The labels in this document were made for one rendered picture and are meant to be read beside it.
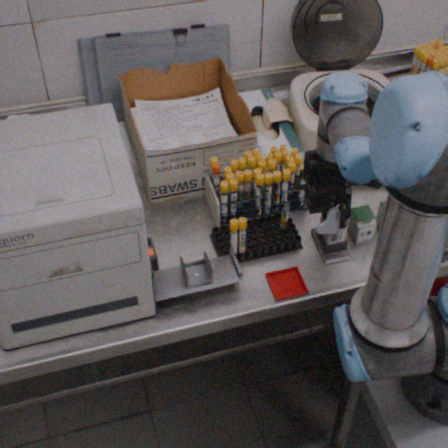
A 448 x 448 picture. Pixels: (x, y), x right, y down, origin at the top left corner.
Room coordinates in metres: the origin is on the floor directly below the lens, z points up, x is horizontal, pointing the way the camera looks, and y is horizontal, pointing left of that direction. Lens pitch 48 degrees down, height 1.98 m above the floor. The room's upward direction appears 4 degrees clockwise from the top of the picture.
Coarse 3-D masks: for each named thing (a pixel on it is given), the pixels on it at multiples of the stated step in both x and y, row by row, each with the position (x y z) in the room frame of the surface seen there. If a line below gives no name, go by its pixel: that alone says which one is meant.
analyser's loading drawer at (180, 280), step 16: (224, 256) 0.92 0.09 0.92; (160, 272) 0.86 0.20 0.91; (176, 272) 0.87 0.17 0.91; (192, 272) 0.87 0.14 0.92; (208, 272) 0.86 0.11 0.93; (224, 272) 0.88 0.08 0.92; (240, 272) 0.86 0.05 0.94; (160, 288) 0.83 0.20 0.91; (176, 288) 0.83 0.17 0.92; (192, 288) 0.83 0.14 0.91; (208, 288) 0.84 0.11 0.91
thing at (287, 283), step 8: (272, 272) 0.91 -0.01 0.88; (280, 272) 0.92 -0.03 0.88; (288, 272) 0.92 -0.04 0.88; (296, 272) 0.92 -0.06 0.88; (272, 280) 0.90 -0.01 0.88; (280, 280) 0.90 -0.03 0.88; (288, 280) 0.90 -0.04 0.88; (296, 280) 0.90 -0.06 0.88; (272, 288) 0.87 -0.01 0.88; (280, 288) 0.88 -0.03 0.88; (288, 288) 0.88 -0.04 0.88; (296, 288) 0.88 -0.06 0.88; (304, 288) 0.88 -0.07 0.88; (280, 296) 0.85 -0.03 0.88; (288, 296) 0.85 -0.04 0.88; (296, 296) 0.86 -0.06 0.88
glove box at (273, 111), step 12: (252, 96) 1.40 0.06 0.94; (264, 96) 1.40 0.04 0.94; (252, 108) 1.35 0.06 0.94; (264, 108) 1.33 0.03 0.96; (276, 108) 1.33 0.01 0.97; (264, 120) 1.31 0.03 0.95; (276, 120) 1.29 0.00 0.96; (288, 120) 1.35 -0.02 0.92; (264, 132) 1.29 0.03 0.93; (276, 132) 1.30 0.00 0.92; (288, 132) 1.27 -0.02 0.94; (264, 144) 1.22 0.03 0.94; (276, 144) 1.23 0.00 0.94; (288, 144) 1.23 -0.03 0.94; (300, 144) 1.23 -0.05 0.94; (264, 156) 1.18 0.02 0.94
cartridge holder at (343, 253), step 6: (312, 228) 1.03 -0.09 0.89; (312, 234) 1.02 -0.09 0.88; (318, 234) 1.00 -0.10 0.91; (318, 240) 1.00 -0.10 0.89; (318, 246) 0.99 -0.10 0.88; (324, 246) 0.97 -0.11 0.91; (330, 246) 0.97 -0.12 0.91; (336, 246) 0.97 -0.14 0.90; (342, 246) 0.98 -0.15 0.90; (324, 252) 0.97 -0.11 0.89; (330, 252) 0.97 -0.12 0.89; (336, 252) 0.97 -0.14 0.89; (342, 252) 0.97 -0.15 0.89; (348, 252) 0.97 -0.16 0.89; (324, 258) 0.95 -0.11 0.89; (330, 258) 0.95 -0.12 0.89; (336, 258) 0.96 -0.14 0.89; (342, 258) 0.96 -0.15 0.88; (348, 258) 0.96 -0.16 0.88
